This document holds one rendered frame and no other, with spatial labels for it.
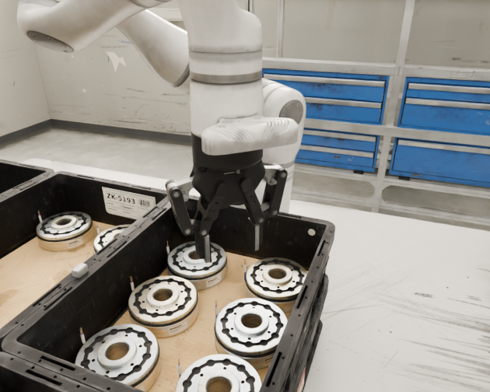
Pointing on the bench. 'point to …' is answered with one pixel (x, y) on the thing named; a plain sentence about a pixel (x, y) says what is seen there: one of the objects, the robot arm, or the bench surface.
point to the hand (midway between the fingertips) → (229, 243)
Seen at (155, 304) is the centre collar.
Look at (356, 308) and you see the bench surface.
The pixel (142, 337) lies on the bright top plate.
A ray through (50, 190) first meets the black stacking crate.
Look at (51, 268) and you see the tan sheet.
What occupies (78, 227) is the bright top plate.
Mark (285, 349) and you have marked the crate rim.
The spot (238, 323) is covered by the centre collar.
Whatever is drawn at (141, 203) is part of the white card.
